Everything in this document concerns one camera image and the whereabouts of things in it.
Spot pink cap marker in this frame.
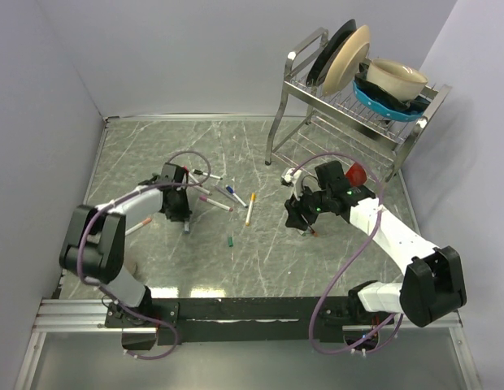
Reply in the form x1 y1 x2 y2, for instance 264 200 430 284
199 196 233 212

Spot black dish under bowl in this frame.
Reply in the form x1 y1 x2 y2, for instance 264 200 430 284
354 63 430 114

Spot yellow cap marker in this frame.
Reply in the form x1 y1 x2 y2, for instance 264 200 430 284
245 193 256 227

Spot beige plate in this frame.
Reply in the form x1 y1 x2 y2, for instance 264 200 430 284
322 24 371 97

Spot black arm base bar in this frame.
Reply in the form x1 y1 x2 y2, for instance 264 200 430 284
105 297 394 345

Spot blue polka dot bowl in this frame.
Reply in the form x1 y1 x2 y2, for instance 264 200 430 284
353 81 424 123

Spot cream ceramic bowl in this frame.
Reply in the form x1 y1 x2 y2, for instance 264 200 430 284
366 58 428 102

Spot black cap marker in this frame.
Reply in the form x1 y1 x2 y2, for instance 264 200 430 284
193 169 223 180

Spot stainless steel dish rack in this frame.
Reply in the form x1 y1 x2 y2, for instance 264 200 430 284
265 27 452 182

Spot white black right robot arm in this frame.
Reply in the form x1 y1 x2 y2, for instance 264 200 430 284
281 161 467 327

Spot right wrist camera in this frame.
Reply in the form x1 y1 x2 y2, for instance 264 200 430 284
280 168 302 188

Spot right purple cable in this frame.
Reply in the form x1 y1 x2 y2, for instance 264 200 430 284
290 152 406 353

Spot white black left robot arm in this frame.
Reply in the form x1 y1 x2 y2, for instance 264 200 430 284
59 162 191 327

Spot red bowl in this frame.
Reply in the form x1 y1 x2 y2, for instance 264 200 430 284
345 162 367 187

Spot black plate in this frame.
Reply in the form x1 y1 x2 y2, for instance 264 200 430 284
306 19 357 87

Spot salmon cap marker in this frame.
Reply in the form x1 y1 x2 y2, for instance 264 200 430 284
125 218 152 236

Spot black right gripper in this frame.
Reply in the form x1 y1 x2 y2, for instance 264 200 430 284
285 181 332 232

